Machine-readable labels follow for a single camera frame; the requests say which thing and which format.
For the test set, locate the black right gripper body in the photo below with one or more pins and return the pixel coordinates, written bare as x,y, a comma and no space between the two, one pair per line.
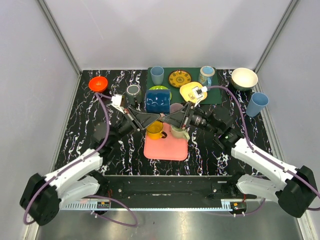
198,119

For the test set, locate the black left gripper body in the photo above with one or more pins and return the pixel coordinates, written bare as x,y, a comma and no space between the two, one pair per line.
133,119

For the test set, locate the dark blue ceramic mug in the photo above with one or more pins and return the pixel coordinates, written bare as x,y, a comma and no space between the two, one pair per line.
158,101

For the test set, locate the grey ceramic mug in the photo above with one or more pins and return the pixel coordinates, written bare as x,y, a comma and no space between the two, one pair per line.
134,94

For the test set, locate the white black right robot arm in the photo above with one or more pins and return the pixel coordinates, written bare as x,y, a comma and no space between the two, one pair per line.
292,188

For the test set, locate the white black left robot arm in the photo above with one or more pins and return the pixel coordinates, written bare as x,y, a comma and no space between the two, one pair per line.
45,195

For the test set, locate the light green ceramic mug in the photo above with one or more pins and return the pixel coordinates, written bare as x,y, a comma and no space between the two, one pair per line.
179,133

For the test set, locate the yellow glass mug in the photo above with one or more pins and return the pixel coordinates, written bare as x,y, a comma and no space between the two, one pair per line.
155,131

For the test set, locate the light blue patterned mug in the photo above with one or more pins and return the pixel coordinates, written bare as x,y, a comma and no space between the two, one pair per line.
206,74

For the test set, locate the purple translucent cup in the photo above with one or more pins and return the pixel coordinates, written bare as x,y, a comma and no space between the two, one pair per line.
175,107

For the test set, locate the dark green mat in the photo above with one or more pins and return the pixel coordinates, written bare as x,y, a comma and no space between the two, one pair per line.
213,95

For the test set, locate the yellow square plate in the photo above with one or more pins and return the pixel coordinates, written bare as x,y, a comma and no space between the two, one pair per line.
186,90

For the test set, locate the pink plastic tray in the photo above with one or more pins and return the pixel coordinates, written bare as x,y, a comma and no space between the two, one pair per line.
169,148

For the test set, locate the lime green plate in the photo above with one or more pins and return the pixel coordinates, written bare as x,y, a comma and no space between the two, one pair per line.
160,87

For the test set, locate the yellow black patterned saucer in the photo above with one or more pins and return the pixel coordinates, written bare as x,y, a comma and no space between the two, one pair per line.
179,78

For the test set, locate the light blue plastic cup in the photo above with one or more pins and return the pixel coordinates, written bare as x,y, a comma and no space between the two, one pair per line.
257,102

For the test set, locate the white floral ceramic bowl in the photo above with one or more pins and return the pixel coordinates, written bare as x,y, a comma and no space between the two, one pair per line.
244,79

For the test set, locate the orange plastic bowl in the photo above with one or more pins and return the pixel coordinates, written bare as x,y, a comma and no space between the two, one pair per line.
98,84

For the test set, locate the light blue cup on mat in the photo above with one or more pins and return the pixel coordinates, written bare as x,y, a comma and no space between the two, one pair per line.
157,75

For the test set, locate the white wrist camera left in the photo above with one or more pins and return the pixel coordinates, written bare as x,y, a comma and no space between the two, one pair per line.
118,102

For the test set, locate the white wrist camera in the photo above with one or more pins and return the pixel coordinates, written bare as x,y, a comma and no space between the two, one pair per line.
118,102
198,94

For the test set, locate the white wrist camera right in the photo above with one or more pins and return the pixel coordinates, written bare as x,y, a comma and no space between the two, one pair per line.
198,94

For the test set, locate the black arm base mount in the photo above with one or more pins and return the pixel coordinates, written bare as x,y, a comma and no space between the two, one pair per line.
216,187

